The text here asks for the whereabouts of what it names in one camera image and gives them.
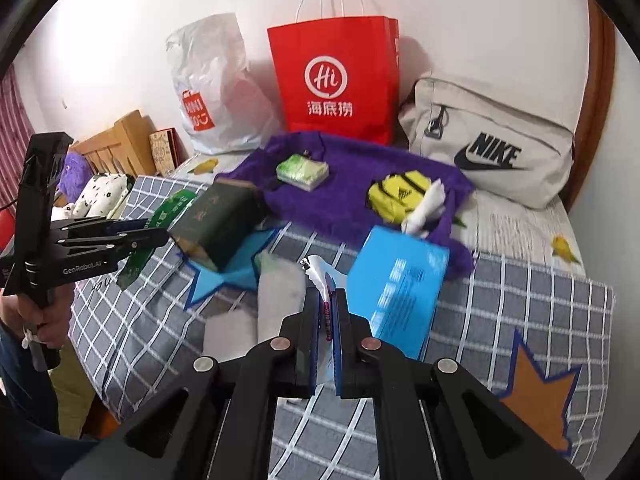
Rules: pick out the purple plush toy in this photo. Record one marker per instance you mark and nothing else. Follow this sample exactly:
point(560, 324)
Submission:
point(75, 170)

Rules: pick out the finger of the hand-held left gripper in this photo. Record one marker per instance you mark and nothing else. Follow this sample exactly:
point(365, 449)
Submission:
point(145, 241)
point(127, 225)

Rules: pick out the white plastic shopping bag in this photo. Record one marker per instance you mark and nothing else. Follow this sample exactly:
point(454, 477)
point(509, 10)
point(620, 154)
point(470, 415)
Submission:
point(210, 60)

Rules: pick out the yellow striped pouch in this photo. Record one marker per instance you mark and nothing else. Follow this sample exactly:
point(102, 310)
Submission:
point(395, 195)

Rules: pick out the blue cardboard box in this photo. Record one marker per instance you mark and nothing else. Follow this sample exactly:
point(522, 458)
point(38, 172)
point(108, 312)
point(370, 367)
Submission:
point(395, 285)

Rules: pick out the green tissue pack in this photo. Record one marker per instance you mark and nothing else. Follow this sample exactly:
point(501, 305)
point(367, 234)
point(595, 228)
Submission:
point(302, 170)

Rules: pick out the white paper sheet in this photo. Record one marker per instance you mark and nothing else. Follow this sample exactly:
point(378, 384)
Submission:
point(227, 332)

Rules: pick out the purple fuzzy sweater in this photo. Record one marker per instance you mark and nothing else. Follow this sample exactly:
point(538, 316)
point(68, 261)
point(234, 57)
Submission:
point(345, 195)

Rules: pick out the grey fabric bag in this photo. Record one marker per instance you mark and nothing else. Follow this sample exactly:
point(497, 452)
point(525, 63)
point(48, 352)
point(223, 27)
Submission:
point(500, 120)

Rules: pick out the wooden headboard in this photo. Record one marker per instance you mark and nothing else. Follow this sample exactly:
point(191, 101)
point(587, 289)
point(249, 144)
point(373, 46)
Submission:
point(130, 140)

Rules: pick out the person's left hand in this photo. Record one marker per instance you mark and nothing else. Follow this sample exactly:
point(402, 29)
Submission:
point(47, 325)

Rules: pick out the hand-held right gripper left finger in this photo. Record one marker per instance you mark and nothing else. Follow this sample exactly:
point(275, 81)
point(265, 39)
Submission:
point(314, 350)

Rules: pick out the grey checked blanket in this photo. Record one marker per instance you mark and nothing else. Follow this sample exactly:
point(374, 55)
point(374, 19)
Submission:
point(500, 300)

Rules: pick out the green packet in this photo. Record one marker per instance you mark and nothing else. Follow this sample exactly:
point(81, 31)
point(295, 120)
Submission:
point(170, 210)

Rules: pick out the person's blue jeans leg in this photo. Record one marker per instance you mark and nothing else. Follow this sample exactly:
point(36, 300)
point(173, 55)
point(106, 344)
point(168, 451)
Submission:
point(30, 410)

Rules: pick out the red paper bag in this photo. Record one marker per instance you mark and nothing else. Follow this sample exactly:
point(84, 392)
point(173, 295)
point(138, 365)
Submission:
point(300, 60)

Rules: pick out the brown book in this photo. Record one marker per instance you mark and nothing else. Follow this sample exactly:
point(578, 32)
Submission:
point(162, 152)

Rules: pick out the white flower print pillow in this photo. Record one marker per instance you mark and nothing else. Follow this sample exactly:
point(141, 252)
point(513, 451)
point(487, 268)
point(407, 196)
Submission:
point(102, 192)

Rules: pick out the translucent white plastic packet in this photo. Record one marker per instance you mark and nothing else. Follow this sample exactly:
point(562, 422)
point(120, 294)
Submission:
point(280, 300)

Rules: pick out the white and pink packet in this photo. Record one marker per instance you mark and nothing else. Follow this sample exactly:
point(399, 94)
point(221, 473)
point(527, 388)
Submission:
point(325, 285)

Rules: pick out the red object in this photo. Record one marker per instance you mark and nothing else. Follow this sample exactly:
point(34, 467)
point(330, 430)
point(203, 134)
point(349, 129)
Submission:
point(5, 230)

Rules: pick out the dark green box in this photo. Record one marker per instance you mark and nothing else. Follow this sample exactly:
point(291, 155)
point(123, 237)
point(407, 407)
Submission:
point(220, 225)

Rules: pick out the striped curtain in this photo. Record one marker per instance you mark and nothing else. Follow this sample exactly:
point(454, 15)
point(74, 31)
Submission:
point(12, 135)

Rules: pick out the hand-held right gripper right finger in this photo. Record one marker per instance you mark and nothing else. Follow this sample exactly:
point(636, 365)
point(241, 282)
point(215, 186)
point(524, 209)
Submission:
point(339, 355)

